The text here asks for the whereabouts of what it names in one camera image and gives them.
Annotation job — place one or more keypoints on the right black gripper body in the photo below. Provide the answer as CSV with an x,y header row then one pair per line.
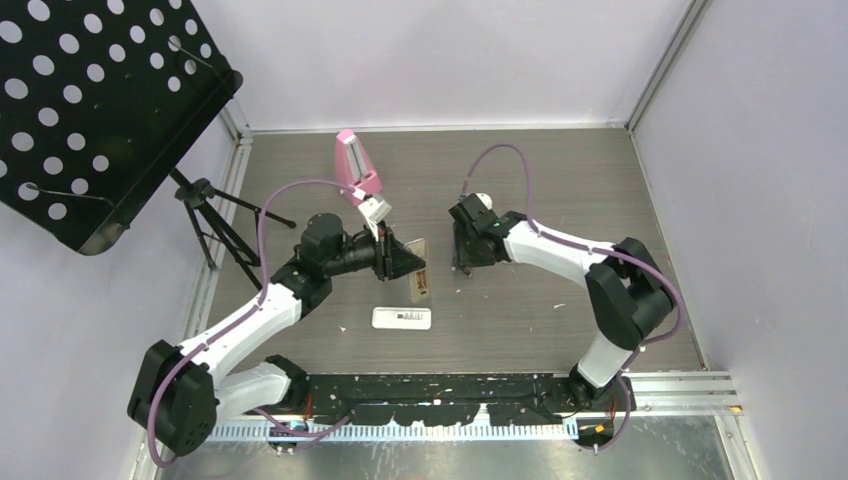
x,y
458,230

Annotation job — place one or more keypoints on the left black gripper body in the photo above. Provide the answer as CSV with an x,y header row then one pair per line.
x,y
378,248

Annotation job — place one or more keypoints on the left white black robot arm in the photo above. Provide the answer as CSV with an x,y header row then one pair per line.
x,y
183,391

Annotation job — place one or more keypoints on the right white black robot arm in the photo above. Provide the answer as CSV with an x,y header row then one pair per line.
x,y
628,294

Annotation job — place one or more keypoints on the white remote control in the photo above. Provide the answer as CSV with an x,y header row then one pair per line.
x,y
391,318

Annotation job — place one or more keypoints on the pink metronome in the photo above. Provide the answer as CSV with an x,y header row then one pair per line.
x,y
353,167

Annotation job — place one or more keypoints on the black tripod stand legs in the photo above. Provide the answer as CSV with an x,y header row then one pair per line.
x,y
208,223

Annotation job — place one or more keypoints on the black perforated music stand desk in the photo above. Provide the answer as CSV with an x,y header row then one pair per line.
x,y
100,101

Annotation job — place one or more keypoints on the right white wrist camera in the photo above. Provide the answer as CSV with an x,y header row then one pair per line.
x,y
482,198

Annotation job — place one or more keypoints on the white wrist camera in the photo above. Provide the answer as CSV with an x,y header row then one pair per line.
x,y
374,209
482,198

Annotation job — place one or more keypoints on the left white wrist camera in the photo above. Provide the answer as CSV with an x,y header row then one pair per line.
x,y
374,209

